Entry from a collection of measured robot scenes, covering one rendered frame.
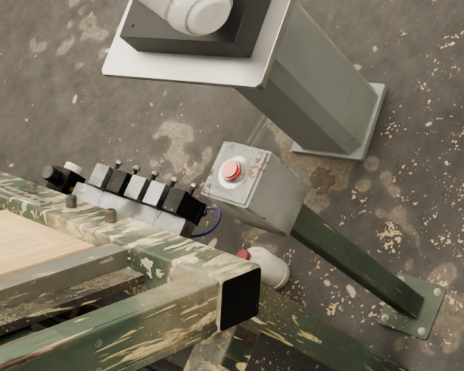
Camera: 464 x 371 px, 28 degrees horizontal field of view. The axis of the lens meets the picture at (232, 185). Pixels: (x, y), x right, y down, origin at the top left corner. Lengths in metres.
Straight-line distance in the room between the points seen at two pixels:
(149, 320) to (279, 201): 0.37
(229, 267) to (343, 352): 0.50
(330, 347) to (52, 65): 2.03
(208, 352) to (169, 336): 0.19
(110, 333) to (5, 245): 0.49
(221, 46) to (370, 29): 0.96
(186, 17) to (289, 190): 0.41
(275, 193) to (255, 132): 1.23
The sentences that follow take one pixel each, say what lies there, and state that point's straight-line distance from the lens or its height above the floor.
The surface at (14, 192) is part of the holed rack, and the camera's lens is 2.18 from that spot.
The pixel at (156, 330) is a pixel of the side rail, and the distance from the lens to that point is 1.63.
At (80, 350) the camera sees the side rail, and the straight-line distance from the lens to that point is 1.52.
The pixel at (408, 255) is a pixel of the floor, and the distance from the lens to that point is 2.59.
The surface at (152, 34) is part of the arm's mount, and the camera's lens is 2.22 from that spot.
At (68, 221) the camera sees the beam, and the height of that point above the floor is 0.90.
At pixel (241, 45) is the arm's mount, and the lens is 2.08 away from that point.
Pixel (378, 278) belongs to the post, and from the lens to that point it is 2.27.
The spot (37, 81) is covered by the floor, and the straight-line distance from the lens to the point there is 3.78.
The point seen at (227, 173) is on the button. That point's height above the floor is 0.94.
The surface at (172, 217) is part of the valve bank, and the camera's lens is 2.05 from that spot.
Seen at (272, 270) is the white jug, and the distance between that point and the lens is 2.64.
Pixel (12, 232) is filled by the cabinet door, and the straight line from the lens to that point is 2.05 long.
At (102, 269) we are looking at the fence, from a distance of 1.84.
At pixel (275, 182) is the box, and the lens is 1.77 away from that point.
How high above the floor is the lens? 2.27
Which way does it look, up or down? 50 degrees down
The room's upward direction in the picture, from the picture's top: 54 degrees counter-clockwise
